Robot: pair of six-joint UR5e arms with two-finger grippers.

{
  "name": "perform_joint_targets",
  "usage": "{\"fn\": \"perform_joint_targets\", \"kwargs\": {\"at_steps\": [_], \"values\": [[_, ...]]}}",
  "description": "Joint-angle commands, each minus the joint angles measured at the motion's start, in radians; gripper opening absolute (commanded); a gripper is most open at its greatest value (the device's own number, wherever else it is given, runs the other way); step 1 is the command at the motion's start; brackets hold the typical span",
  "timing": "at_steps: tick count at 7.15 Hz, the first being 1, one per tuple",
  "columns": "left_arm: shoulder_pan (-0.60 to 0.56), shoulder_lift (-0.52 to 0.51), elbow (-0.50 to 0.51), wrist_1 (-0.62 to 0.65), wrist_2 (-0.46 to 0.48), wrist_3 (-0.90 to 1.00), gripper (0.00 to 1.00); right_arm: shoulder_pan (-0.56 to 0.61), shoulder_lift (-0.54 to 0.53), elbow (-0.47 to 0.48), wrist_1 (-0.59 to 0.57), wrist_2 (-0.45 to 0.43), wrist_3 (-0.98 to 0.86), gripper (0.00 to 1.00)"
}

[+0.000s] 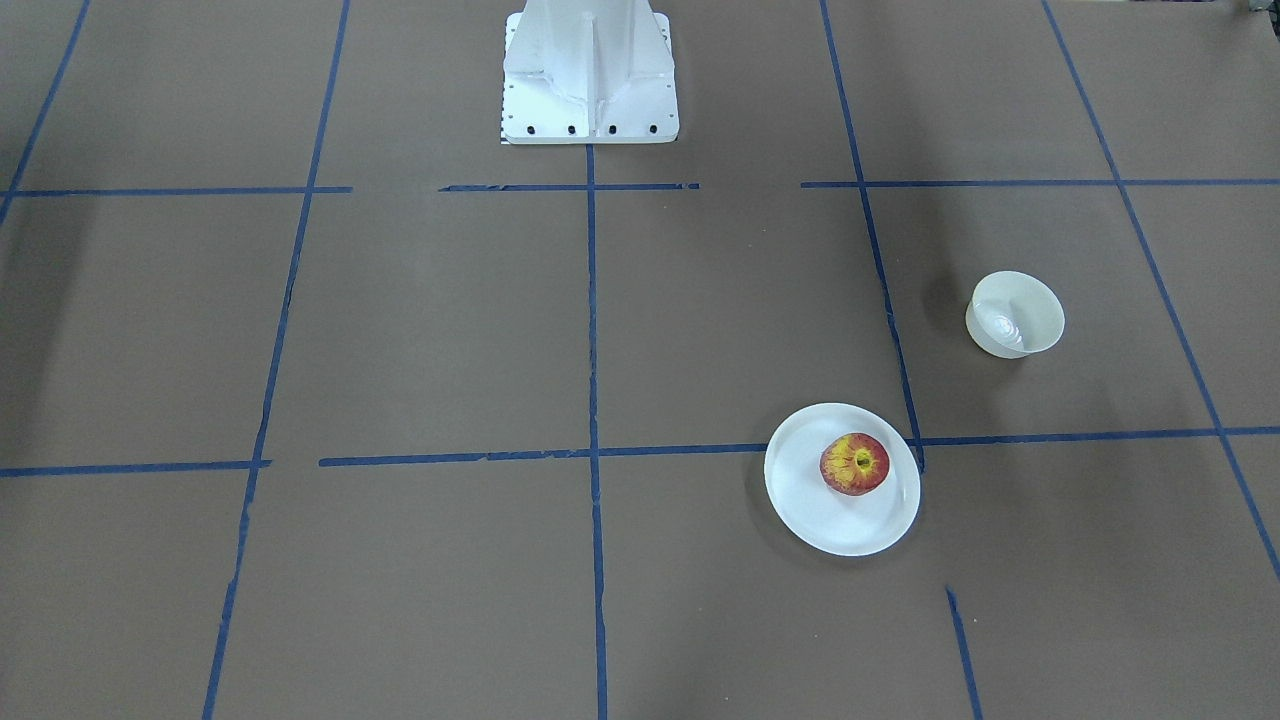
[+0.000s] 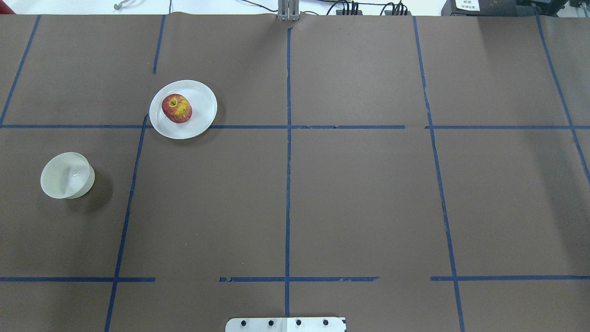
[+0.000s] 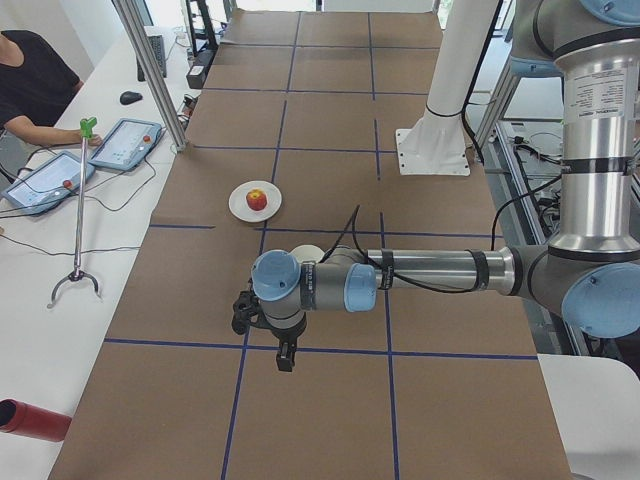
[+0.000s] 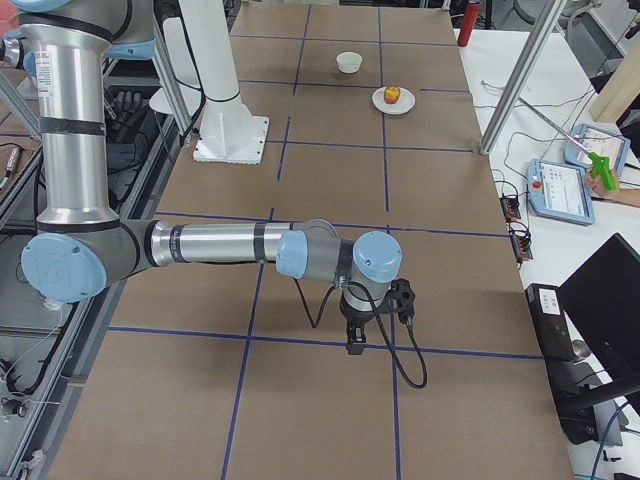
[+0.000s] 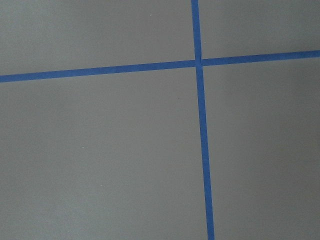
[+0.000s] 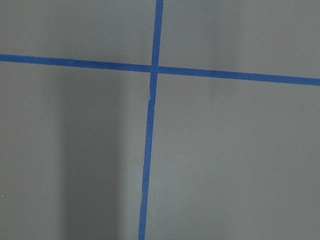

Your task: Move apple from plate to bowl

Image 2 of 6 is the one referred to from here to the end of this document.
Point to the black power strip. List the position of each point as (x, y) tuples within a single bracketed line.
[(358, 9)]

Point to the white metal mounting plate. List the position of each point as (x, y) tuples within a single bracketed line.
[(287, 324)]

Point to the brown paper table cover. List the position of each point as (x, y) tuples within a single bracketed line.
[(414, 174)]

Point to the grey metal post bracket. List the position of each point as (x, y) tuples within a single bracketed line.
[(288, 10)]

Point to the white bowl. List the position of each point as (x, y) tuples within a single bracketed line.
[(67, 176)]

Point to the white round plate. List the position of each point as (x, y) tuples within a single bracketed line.
[(203, 102)]

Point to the black device with label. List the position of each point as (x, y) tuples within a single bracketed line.
[(502, 8)]

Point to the red yellow apple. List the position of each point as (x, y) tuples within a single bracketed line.
[(177, 108)]

